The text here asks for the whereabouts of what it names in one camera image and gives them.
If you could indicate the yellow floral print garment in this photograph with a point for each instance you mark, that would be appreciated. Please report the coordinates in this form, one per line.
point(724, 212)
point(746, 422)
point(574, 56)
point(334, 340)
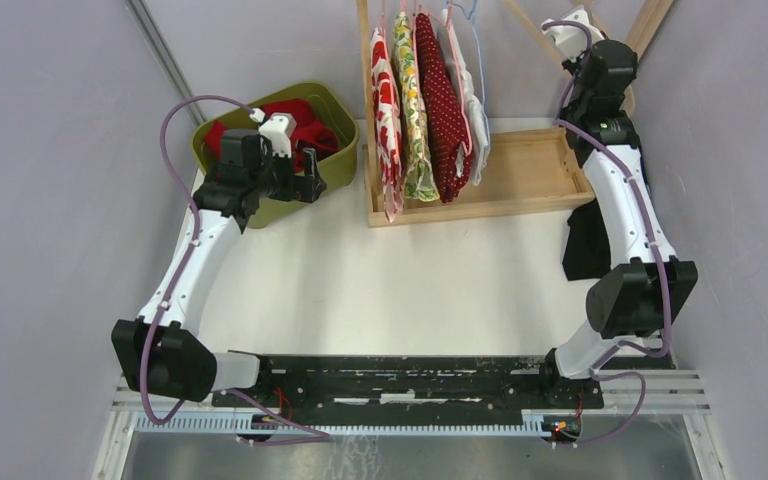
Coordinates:
point(418, 179)

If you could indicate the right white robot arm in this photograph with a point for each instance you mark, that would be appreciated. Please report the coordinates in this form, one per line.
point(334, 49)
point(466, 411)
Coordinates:
point(634, 304)

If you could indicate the red poppy print garment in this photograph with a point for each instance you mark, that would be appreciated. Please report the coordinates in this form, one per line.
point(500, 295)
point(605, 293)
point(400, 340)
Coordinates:
point(387, 121)

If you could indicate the dark red polka-dot garment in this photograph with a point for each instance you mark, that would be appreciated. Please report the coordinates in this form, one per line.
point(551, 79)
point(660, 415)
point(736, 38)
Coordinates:
point(448, 132)

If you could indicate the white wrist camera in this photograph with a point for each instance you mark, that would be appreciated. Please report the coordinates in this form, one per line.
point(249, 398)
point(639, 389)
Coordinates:
point(278, 129)
point(573, 34)

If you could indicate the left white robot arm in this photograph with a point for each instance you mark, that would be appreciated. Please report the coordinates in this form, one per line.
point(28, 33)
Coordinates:
point(159, 351)

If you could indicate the red skirt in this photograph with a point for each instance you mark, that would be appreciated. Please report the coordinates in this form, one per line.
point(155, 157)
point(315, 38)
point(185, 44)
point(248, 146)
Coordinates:
point(310, 131)

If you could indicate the green plastic basket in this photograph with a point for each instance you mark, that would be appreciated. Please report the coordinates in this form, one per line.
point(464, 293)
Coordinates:
point(248, 208)

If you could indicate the black garment with flower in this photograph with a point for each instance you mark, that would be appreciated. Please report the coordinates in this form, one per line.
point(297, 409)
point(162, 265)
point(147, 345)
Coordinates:
point(619, 225)

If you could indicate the white garment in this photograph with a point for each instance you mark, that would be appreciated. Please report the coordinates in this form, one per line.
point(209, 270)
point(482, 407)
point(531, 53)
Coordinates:
point(467, 94)

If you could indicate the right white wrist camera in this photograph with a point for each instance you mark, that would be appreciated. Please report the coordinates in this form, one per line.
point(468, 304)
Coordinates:
point(573, 34)

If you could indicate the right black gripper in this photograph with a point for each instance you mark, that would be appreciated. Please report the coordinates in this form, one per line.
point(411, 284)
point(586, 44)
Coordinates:
point(573, 66)

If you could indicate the white slotted cable duct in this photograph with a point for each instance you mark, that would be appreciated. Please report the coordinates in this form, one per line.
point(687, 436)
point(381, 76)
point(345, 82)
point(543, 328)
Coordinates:
point(251, 424)

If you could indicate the wooden clothes rack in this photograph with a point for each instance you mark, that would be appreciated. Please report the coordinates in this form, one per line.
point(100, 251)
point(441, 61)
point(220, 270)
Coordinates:
point(530, 171)

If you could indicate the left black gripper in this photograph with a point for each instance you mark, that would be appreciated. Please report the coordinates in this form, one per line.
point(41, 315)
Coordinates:
point(306, 187)

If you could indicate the blue wire hanger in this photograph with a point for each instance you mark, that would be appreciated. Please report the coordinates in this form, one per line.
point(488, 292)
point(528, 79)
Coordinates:
point(469, 15)

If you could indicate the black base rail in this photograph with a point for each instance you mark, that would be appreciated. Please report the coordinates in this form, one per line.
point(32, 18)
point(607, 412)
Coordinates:
point(422, 391)

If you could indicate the cream plastic hanger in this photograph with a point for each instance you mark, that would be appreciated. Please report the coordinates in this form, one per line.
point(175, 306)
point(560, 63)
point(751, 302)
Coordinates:
point(534, 29)

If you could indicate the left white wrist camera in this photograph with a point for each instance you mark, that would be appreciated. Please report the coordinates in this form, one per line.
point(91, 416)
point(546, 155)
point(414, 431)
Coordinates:
point(278, 129)

